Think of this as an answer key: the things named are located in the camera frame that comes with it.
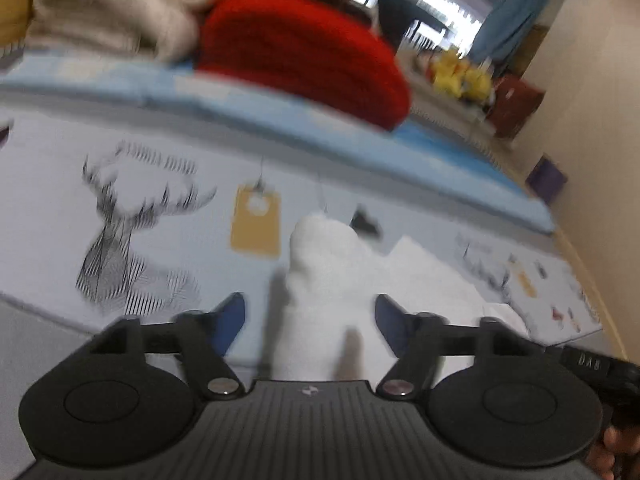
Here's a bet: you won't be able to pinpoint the person's right hand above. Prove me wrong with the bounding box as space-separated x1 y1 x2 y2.
586 425 640 480

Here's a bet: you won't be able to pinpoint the white towel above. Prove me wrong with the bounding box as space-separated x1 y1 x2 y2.
272 212 532 382

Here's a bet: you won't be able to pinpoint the red box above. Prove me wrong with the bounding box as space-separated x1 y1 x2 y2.
487 77 547 140

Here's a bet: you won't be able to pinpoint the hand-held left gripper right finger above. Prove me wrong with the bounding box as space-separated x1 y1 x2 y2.
374 294 543 399

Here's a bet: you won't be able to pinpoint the red folded sweater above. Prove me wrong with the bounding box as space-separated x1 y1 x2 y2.
197 0 414 134

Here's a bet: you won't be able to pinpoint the purple box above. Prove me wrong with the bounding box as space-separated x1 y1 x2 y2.
527 157 569 204

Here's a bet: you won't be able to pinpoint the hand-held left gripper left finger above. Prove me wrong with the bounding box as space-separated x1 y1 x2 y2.
93 293 247 399

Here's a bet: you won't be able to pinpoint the blue curtain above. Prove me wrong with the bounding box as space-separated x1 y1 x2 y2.
472 0 572 69

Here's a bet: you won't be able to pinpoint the yellow plush toys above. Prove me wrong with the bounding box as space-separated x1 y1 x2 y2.
431 52 495 102

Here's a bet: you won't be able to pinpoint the deer printed grey bed sheet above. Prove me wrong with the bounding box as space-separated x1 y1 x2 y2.
0 108 604 480

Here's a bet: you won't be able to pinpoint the beige folded blanket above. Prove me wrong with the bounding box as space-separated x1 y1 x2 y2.
24 0 232 62

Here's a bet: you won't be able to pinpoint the light blue bed sheet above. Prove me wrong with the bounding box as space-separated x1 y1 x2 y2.
0 52 557 234

